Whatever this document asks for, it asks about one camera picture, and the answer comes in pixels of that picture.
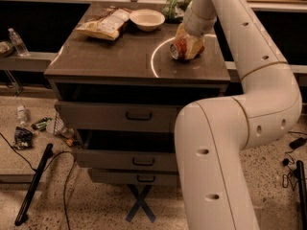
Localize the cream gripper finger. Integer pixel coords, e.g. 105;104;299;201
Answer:
174;24;186;45
184;44;204;60

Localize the red coke can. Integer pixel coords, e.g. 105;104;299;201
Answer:
170;42;185;60

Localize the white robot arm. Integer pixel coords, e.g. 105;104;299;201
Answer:
175;0;302;230

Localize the white paper bowl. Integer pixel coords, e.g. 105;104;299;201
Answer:
130;9;165;32

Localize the green can on floor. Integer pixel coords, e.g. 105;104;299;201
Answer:
32;117;52;131

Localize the small bowl on ledge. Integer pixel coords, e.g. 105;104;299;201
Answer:
0;41;14;58

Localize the green chip bag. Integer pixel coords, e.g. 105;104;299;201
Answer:
161;0;192;23

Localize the yellow white chip bag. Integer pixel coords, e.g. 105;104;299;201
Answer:
75;7;131;41

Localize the grey drawer cabinet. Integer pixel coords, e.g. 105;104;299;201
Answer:
44;2;231;188

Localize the top grey drawer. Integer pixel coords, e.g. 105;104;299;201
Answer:
55;102;179;133

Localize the grey drawer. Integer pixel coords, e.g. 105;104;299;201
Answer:
74;130;177;173
88;169;179;186
55;102;179;133

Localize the black power adapter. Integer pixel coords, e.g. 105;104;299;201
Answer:
289;137;307;150

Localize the middle grey drawer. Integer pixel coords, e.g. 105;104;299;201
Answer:
74;130;177;173

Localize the bottom grey drawer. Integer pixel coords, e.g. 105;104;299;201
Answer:
88;169;179;186

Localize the clear plastic water bottle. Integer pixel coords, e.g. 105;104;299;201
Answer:
9;28;29;57

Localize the black bar right floor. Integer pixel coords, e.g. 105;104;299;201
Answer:
296;160;307;230

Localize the black bar floor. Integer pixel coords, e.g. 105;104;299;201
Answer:
14;144;53;226
296;160;307;230

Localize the plastic bottle on floor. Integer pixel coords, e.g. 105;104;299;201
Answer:
17;104;28;125

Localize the dark snack bag on floor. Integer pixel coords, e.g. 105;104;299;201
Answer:
13;126;34;150

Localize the black bar left floor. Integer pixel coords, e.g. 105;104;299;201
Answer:
14;144;53;226

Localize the black cable right floor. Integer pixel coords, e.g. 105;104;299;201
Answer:
281;130;307;190

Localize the black cable floor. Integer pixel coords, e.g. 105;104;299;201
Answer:
0;131;78;230
281;130;307;190

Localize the wire mesh basket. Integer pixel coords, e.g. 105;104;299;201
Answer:
53;112;74;139

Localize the black cable left floor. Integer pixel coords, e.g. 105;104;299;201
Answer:
0;131;78;230

